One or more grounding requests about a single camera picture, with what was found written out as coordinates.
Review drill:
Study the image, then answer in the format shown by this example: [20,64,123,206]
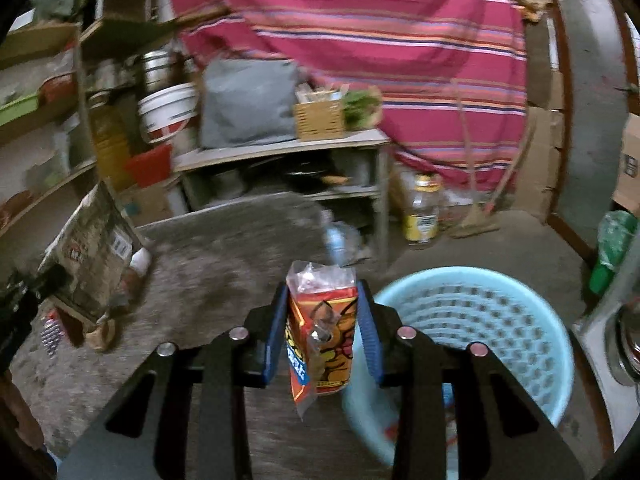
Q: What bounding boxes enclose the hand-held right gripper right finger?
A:
[356,279,587,480]

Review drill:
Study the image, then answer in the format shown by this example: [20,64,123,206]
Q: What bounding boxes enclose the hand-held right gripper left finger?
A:
[56,281,289,480]

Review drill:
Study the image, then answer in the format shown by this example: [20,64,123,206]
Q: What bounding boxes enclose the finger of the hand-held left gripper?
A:
[0,265,68,361]

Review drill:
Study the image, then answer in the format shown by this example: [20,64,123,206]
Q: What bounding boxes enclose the orange cartoon snack box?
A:
[285,260,360,421]

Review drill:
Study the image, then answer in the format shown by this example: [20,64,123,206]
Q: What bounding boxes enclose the brown foil packet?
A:
[39,182,153,321]

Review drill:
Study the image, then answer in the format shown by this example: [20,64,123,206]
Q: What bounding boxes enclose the light blue plastic basket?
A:
[345,266,575,480]

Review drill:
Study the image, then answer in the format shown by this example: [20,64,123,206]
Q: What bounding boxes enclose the red white striped packet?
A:
[40,310,66,358]

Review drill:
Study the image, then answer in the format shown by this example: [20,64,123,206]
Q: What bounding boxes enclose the brown paper scrap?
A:
[85,317,118,353]

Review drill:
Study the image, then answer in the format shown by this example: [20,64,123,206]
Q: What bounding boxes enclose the grey rug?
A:
[10,191,351,480]

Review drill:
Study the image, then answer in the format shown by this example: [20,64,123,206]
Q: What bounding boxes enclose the clear plastic bottle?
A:
[320,210,351,266]

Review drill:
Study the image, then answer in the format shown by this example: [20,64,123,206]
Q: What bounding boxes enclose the yellow-lidded plastic jar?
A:
[402,173,441,250]

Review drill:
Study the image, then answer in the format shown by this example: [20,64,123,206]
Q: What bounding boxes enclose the straw broom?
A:
[447,80,501,239]

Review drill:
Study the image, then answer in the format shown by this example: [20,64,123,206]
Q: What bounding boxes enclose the small cardboard box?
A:
[117,185,176,226]

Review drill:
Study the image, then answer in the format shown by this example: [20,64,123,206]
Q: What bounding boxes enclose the black pan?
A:
[285,162,351,191]

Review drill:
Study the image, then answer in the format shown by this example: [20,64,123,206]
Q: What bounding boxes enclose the yellow oil bottle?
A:
[92,107,133,191]

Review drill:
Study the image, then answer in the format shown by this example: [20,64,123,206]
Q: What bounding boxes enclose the grey shelf table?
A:
[172,129,393,271]

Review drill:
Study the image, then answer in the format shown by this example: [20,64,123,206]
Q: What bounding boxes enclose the red plastic container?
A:
[124,144,173,188]

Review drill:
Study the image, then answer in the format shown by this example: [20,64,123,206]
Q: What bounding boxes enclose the green tray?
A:
[0,92,41,126]

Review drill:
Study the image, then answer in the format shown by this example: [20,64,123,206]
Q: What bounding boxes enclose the wicker box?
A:
[292,85,347,142]

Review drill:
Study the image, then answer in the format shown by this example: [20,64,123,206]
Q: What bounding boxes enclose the red bowl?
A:
[40,74,76,103]

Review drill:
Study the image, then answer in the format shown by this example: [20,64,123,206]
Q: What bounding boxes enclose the grey cushion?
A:
[199,58,301,150]

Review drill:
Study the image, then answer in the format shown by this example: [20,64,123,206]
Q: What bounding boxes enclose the green leafy vegetables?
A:
[342,87,383,131]

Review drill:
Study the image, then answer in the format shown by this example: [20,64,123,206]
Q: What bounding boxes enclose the white plastic bucket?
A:
[137,82,198,145]

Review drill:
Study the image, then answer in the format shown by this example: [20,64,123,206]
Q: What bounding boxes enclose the large brown cardboard box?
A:
[515,106,563,221]

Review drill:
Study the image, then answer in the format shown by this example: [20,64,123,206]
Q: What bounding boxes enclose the steel pot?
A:
[607,300,640,386]

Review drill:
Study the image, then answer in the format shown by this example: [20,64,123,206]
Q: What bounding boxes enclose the green plastic bottle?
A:
[589,210,638,296]

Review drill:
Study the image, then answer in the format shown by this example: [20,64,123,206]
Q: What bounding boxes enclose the metal pot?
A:
[137,50,183,93]

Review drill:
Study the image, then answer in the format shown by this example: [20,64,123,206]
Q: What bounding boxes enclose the wooden shelf unit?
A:
[0,0,231,241]

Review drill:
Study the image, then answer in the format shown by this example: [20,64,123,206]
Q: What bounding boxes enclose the printed cardboard box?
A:
[612,112,640,216]

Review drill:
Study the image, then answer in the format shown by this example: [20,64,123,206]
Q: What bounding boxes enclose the red striped cloth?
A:
[162,0,528,191]

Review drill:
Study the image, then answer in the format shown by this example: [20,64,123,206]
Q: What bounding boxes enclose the grey metal frame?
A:
[572,220,640,461]

